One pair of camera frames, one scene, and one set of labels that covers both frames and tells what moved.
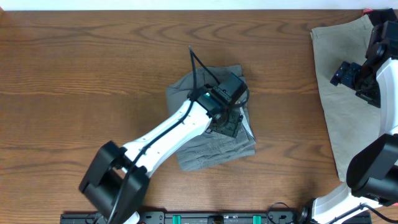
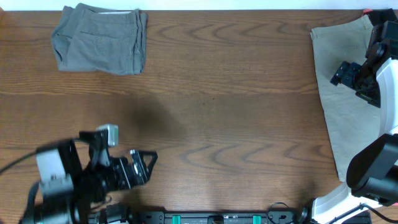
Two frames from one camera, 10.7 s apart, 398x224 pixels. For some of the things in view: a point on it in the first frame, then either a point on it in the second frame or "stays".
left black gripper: [232, 130] → [123, 180]
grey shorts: [211, 148] → [84, 38]
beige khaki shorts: [353, 121] stays
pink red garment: [367, 10] stays
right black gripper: [347, 74] stays
